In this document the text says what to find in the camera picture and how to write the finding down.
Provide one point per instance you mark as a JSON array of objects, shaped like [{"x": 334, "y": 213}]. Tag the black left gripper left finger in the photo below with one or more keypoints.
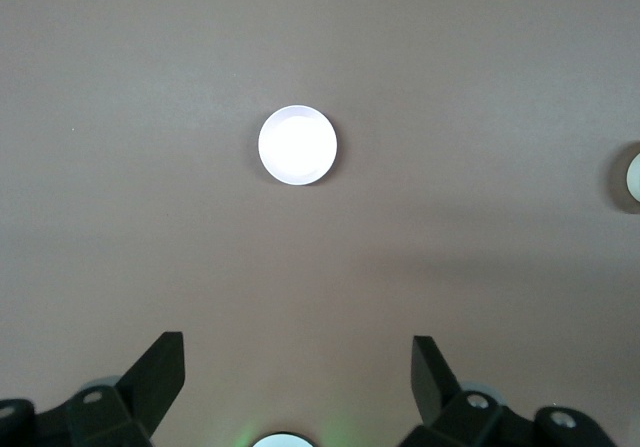
[{"x": 145, "y": 387}]

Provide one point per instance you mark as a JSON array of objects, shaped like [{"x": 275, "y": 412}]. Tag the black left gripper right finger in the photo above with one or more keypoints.
[{"x": 435, "y": 387}]

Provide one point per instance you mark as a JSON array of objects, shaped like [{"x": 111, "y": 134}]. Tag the pink bowl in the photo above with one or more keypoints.
[{"x": 297, "y": 145}]

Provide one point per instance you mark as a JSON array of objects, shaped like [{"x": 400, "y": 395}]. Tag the white bowl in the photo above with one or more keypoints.
[{"x": 635, "y": 177}]

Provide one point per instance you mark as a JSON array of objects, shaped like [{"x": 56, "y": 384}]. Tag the brown table mat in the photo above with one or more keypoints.
[{"x": 150, "y": 117}]

